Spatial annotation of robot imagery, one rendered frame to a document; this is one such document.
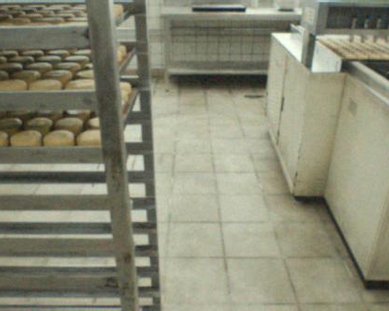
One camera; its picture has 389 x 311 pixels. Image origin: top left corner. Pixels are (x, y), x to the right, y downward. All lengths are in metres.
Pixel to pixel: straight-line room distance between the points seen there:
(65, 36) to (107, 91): 0.09
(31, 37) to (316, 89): 1.72
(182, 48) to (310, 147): 3.25
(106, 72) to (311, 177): 1.91
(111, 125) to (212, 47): 4.66
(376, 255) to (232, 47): 3.86
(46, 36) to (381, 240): 1.53
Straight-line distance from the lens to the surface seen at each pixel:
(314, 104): 2.14
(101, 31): 0.52
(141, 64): 0.98
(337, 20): 2.15
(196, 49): 5.17
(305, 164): 2.28
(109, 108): 0.54
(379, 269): 1.88
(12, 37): 0.59
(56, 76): 0.69
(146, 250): 1.26
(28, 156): 0.65
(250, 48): 5.23
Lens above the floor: 1.32
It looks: 27 degrees down
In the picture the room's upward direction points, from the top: straight up
